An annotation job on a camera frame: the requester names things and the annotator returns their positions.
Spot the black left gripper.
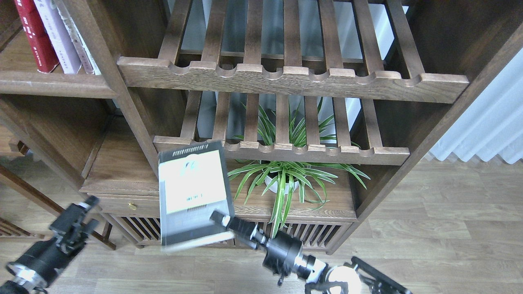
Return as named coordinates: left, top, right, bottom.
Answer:
left=6, top=195, right=100, bottom=286

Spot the brass drawer knob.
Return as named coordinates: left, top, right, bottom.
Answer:
left=128, top=202, right=138, bottom=211

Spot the lavender cover book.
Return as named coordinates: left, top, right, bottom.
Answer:
left=34, top=0, right=82, bottom=74

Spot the red cover book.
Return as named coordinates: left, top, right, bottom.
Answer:
left=14, top=0, right=59, bottom=73

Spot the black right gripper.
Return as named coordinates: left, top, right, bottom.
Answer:
left=210, top=211, right=315, bottom=282

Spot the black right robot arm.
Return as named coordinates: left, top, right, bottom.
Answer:
left=210, top=211, right=410, bottom=294

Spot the white plant pot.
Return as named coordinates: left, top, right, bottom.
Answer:
left=265, top=172, right=300, bottom=194

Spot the worn standing book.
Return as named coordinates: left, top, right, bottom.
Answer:
left=54, top=0, right=101, bottom=75

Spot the black and green book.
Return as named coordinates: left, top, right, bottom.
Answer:
left=158, top=141, right=234, bottom=252

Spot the white curtain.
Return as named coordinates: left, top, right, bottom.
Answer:
left=427, top=51, right=523, bottom=164

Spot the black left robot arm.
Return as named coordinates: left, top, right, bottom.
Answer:
left=0, top=196, right=99, bottom=294

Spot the dark wooden bookshelf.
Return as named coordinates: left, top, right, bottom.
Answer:
left=1, top=0, right=522, bottom=254

